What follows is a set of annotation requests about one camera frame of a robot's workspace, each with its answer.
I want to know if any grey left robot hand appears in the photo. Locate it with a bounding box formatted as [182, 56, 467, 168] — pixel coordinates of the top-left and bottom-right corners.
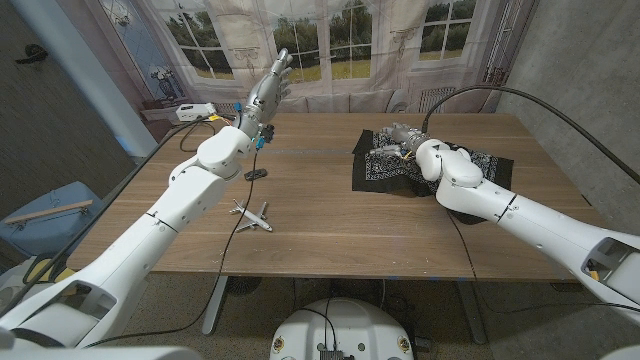
[234, 47, 295, 141]

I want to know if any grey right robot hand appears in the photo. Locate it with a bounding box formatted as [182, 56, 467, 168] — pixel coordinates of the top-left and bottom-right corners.
[368, 122, 431, 159]

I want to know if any black paisley bandana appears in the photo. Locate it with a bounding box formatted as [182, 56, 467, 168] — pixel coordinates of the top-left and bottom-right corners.
[351, 128, 515, 226]

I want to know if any white power box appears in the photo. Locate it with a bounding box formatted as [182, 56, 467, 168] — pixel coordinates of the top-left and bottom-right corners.
[175, 102, 218, 123]

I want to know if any printed window backdrop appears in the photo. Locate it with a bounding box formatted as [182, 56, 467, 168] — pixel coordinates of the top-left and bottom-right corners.
[97, 0, 539, 115]

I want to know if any white toy airplane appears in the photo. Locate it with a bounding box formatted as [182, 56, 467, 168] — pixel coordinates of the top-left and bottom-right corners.
[228, 200, 274, 233]

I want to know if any grey table leg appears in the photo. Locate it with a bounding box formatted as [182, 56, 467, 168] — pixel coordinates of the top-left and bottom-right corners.
[455, 279, 489, 346]
[201, 275, 229, 336]

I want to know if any white pillar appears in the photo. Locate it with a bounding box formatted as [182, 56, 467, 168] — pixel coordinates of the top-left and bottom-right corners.
[9, 0, 159, 159]

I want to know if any white robot torso base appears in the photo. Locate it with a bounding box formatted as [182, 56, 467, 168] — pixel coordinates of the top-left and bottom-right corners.
[269, 297, 415, 360]

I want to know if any blue storage bin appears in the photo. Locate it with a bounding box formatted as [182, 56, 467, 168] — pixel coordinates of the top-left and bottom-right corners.
[0, 180, 109, 259]

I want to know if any yellow and black pad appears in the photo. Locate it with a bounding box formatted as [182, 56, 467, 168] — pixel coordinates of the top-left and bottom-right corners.
[22, 252, 76, 286]

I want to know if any grey white sneaker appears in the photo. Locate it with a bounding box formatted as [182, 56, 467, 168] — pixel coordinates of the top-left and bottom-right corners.
[0, 284, 26, 314]

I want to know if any thin black looped cable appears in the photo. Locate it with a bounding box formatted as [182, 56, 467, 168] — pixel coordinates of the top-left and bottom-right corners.
[178, 119, 217, 154]

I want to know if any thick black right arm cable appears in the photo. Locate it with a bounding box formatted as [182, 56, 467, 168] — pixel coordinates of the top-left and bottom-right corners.
[421, 84, 640, 186]

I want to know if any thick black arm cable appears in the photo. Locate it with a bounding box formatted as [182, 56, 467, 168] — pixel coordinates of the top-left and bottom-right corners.
[421, 84, 640, 186]
[0, 114, 221, 319]

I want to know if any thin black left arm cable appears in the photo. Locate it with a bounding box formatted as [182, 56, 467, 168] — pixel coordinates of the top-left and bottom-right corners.
[82, 149, 261, 350]

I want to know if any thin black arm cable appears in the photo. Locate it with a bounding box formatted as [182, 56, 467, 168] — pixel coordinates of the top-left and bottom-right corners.
[444, 209, 640, 316]
[82, 149, 261, 350]

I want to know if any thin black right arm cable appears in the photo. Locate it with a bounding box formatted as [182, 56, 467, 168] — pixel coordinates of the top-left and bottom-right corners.
[444, 209, 640, 316]

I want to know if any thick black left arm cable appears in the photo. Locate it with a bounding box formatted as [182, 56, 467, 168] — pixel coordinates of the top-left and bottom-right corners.
[0, 114, 221, 319]

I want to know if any black torso cable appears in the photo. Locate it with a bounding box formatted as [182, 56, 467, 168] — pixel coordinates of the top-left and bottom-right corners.
[299, 297, 337, 351]

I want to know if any wooden bar handle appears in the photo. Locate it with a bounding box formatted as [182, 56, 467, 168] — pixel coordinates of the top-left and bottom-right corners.
[3, 199, 94, 226]

